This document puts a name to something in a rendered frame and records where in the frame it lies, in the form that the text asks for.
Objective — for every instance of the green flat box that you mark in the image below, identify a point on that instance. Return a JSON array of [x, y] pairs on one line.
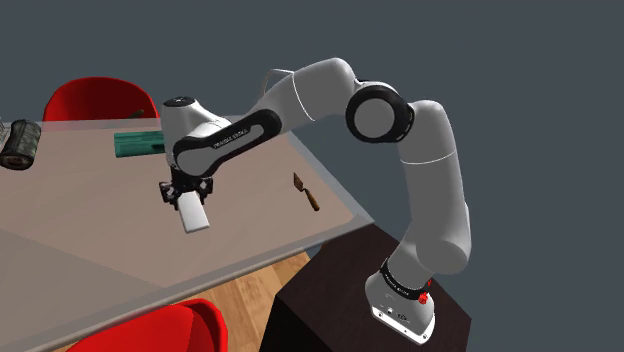
[[136, 144]]

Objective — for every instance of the white flat rectangular block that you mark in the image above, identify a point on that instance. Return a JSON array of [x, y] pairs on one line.
[[195, 217]]

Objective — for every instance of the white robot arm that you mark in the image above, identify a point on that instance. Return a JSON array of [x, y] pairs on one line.
[[429, 195]]

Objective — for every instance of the beige table with grey rim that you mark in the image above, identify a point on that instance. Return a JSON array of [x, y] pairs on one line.
[[73, 209]]

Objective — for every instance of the dark grey roll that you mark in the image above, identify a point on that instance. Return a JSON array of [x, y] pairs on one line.
[[20, 144]]

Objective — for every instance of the red chair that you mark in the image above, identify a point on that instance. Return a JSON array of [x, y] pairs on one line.
[[97, 100], [166, 329]]

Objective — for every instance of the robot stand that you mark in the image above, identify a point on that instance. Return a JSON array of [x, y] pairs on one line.
[[322, 302]]

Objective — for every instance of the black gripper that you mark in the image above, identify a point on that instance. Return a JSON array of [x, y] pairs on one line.
[[189, 183]]

